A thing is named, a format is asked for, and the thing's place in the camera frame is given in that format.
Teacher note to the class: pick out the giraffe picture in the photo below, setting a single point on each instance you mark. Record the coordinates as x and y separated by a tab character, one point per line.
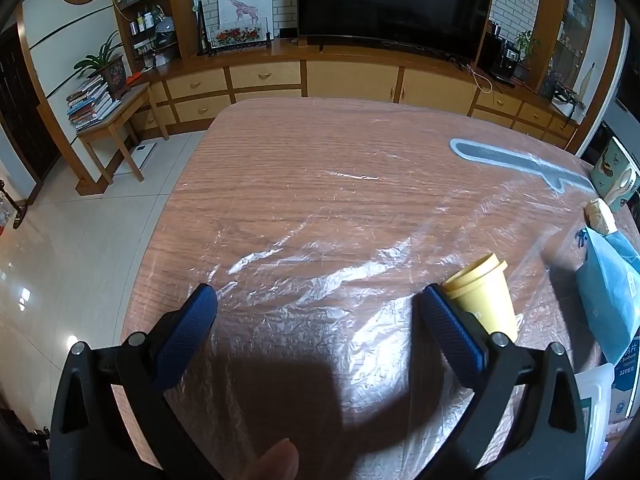
245	7

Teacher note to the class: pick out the person's left hand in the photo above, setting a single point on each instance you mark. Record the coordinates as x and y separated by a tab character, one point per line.
275	462

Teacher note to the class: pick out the framed red flower embroidery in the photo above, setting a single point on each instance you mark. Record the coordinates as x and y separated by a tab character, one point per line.
237	36

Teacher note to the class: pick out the small wrapped bread snack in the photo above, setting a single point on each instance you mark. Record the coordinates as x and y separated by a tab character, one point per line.
600	216

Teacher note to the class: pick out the wooden wall cabinet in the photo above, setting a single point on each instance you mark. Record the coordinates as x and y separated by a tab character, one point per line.
270	75

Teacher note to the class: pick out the potted plant in dark pot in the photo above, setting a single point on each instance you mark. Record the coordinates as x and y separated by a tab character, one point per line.
115	72

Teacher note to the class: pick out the black flat television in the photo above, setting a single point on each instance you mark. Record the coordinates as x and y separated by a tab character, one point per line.
390	0

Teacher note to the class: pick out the teal patterned box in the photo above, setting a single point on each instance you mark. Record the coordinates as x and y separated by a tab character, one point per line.
611	162

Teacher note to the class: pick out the black coffee machine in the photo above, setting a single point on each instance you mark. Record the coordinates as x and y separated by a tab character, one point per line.
505	60

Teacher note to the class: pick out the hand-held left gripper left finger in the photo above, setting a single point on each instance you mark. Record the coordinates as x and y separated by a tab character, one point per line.
186	331

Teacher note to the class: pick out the wooden side table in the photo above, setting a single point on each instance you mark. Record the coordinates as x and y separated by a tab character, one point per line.
112	121

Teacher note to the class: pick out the yellow plastic cup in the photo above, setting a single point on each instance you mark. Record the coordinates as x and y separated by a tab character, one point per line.
487	300

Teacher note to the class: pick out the white floor scale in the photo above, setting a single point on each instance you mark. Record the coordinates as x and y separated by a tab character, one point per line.
140	155

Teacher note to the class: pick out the dark wooden door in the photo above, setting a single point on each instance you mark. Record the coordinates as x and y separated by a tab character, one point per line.
25	120

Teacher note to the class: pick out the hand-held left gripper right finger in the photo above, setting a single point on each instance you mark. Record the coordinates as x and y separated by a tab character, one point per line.
454	331

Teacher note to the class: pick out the stack of books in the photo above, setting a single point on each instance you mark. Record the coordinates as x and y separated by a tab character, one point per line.
90	105

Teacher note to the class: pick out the blue plastic bag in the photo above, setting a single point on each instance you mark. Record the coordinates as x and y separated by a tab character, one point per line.
610	295

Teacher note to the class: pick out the small green potted plant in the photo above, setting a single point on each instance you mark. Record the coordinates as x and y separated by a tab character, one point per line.
526	42

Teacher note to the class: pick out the white medicine box with barcode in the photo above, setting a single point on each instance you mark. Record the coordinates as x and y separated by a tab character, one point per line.
628	375

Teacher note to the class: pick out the dark helmet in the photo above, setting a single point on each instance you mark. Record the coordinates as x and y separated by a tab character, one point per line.
165	35

